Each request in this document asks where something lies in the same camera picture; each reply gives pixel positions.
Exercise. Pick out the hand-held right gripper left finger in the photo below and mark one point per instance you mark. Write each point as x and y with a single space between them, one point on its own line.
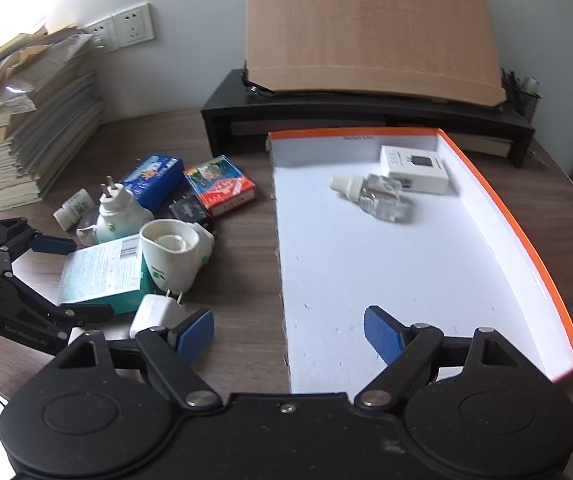
197 332

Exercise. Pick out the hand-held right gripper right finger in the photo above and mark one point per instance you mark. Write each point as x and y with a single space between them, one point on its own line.
381 332

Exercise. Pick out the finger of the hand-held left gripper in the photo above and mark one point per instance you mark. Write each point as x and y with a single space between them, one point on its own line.
54 245
84 314

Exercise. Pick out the small white bottle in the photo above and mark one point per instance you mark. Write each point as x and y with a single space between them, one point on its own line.
74 210

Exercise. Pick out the white usb charger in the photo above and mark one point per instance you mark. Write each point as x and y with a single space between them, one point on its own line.
154 315

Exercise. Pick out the teal medicine box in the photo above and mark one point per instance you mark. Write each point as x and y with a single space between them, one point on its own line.
101 270

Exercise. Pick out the white box lid tray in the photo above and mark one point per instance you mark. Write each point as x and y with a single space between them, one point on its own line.
366 270

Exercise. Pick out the white plug-in vaporizer with bottle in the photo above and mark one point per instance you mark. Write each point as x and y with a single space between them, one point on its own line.
116 217

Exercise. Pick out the white cup-shaped vaporizer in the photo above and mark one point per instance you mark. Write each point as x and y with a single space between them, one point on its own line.
166 260

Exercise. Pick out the blue printed box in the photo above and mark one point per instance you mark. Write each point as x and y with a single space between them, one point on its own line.
151 175

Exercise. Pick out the stack of books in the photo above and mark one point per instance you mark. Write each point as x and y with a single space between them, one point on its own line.
26 135

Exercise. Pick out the small black box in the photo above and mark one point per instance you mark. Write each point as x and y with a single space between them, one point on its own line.
186 210

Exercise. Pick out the clear bottle with white cap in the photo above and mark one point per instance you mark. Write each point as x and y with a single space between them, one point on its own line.
381 197

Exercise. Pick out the red playing card box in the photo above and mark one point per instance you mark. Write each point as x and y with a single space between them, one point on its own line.
221 185

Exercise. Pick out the white charger package box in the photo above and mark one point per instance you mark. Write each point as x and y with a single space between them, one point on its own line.
406 160

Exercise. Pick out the thick pale book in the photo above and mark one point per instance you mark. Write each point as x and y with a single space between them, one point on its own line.
486 146

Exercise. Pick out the black monitor riser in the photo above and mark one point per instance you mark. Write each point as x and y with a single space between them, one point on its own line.
316 107

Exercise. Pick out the black mesh pen holder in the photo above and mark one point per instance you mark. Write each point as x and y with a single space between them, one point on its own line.
521 105

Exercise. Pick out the bunch of pens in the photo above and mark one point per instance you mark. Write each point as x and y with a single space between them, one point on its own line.
530 84

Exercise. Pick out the brown cardboard sheet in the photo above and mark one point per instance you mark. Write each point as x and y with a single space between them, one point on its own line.
366 25

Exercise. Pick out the white wall socket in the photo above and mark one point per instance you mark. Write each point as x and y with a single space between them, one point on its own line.
99 35
131 25

